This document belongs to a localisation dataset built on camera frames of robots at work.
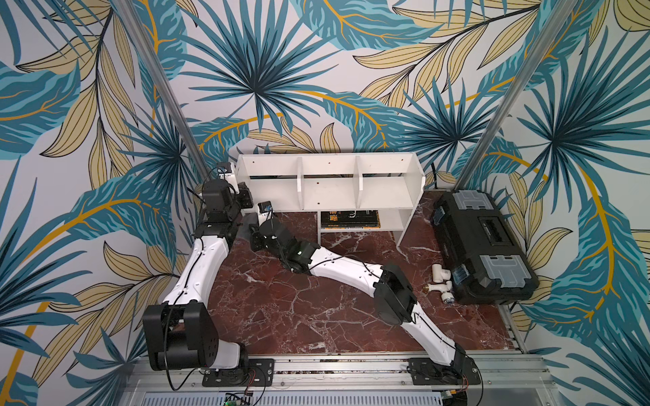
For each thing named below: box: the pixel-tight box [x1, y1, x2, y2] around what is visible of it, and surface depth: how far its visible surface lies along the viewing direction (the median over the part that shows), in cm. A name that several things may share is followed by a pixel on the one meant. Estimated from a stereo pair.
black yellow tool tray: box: [320, 209, 381, 230], surface depth 94 cm
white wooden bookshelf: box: [236, 151, 425, 247], surface depth 85 cm
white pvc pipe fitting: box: [423, 263, 456, 305], surface depth 92 cm
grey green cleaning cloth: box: [236, 212, 259, 242], surface depth 81 cm
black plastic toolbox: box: [431, 190, 540, 306], surface depth 85 cm
